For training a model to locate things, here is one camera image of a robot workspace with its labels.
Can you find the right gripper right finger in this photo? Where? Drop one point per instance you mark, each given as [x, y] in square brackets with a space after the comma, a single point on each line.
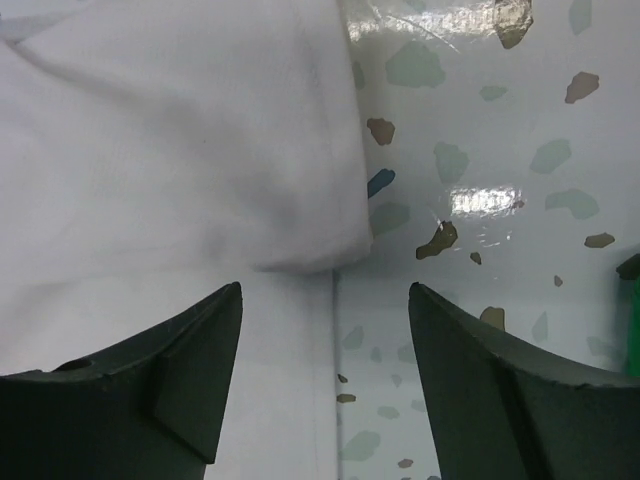
[501, 408]

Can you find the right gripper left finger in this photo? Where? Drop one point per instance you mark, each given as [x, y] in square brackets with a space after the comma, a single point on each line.
[148, 407]

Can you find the white t shirt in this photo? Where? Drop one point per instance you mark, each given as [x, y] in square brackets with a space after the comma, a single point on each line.
[154, 151]

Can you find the folded green t shirt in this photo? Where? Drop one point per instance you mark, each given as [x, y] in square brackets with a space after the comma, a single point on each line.
[628, 271]

